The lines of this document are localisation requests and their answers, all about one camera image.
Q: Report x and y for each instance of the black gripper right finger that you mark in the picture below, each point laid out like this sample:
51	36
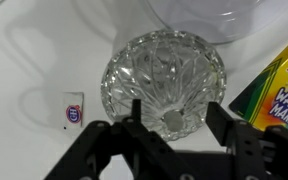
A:
217	123

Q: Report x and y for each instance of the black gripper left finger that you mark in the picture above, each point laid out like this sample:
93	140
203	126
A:
140	140

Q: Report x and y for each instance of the clear cut glass bowl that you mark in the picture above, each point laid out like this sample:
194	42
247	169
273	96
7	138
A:
164	80

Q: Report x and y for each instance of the yellow green marker box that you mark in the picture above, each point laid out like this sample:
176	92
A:
277	96

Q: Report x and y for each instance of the small white logo sachet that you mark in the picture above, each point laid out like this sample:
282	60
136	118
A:
73	111

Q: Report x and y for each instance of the white round plate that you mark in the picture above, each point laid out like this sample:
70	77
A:
214	16

